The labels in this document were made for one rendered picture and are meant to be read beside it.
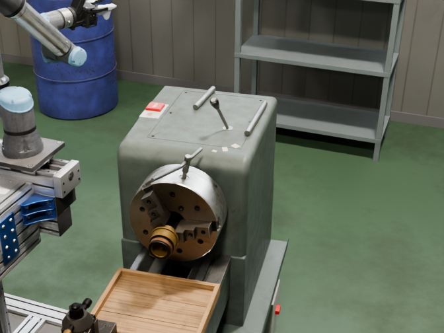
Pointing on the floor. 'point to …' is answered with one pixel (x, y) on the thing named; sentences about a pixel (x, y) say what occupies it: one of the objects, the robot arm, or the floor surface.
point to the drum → (100, 55)
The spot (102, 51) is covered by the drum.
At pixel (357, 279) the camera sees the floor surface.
